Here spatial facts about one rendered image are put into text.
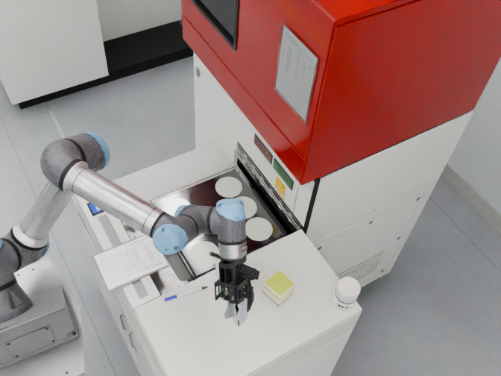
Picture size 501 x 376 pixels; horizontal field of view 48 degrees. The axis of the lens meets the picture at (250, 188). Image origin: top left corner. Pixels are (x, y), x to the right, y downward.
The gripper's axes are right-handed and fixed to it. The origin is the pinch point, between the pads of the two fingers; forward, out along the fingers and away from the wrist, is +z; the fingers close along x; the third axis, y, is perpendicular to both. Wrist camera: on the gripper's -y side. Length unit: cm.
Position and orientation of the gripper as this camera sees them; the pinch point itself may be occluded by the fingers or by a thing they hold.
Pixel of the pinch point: (240, 320)
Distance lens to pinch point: 161.4
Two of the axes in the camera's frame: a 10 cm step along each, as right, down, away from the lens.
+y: -4.3, 2.3, -8.7
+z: 0.4, 9.7, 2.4
